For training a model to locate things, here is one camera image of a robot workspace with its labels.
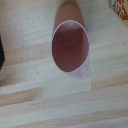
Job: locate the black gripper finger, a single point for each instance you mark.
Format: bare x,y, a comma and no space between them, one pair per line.
1,51

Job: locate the pink plastic mug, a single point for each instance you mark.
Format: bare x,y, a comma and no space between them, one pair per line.
70,46

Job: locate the red yellow snack box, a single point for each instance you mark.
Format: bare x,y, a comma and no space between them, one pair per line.
120,8

